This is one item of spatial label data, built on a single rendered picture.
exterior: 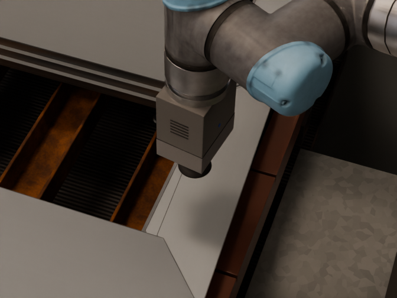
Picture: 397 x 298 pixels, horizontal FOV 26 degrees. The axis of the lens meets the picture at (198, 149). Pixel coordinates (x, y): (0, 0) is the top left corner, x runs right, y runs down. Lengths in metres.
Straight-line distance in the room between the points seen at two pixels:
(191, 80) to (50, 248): 0.35
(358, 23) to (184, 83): 0.20
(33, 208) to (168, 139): 0.27
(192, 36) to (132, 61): 0.50
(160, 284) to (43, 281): 0.15
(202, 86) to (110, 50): 0.47
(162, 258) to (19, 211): 0.21
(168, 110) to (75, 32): 0.47
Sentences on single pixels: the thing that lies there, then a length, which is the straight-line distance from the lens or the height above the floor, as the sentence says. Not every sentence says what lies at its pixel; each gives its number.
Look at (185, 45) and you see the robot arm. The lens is 0.90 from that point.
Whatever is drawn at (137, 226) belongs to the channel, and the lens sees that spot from 1.39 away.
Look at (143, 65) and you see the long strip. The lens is 1.36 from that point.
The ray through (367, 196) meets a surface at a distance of 1.45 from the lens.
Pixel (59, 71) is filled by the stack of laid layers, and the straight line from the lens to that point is 1.41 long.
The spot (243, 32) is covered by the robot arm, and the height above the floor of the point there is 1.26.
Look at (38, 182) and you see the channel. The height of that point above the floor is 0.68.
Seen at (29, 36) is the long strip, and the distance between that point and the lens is 1.43.
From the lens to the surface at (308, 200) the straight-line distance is 1.43.
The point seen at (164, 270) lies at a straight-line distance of 1.13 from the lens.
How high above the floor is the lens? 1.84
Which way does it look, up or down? 52 degrees down
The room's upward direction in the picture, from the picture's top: straight up
